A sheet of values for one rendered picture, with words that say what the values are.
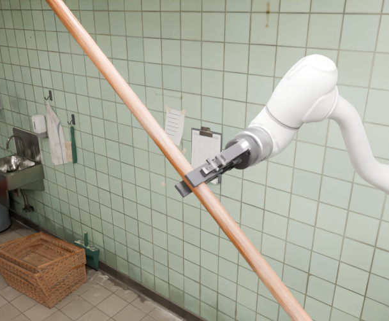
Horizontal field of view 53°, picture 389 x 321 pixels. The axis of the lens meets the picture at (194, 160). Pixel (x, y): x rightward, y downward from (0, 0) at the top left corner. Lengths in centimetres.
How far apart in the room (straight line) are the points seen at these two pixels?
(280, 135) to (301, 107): 9
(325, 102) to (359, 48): 97
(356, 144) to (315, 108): 20
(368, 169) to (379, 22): 85
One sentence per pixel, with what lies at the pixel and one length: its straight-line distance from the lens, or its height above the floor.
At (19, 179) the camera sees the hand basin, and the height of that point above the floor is 80.
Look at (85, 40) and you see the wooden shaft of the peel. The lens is 89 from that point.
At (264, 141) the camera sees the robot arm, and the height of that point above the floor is 198.
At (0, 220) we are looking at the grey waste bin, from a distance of 466.
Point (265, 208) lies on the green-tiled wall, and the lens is 229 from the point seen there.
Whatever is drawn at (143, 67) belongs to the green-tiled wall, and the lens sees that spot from 259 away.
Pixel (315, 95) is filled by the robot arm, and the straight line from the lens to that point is 92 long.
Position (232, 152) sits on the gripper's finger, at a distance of 80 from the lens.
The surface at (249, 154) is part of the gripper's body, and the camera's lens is 88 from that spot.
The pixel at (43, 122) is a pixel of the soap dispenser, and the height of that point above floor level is 132.
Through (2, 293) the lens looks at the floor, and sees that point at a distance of 384.
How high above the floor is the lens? 228
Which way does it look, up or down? 22 degrees down
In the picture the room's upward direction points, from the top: straight up
